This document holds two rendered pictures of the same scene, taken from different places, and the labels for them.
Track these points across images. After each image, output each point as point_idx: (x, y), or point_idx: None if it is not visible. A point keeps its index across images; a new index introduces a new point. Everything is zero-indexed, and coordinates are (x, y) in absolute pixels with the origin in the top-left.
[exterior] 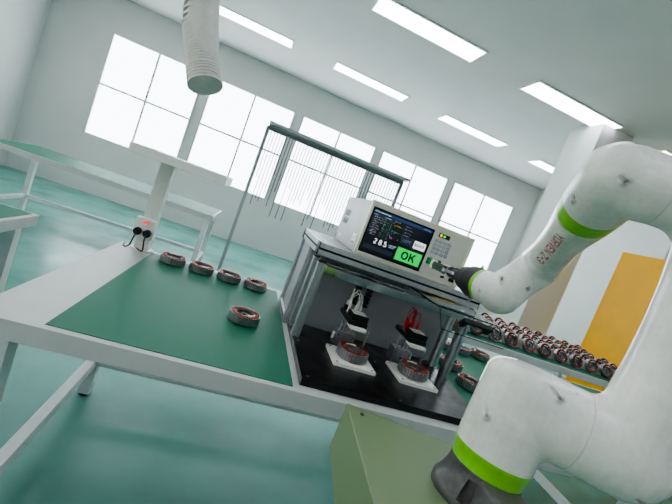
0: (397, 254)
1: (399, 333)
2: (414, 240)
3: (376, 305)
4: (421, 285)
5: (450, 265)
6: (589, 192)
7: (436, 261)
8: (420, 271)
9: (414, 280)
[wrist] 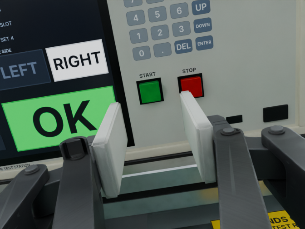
0: (20, 131)
1: None
2: (42, 49)
3: (124, 228)
4: (159, 197)
5: (246, 62)
6: None
7: (100, 126)
8: (141, 141)
9: (123, 193)
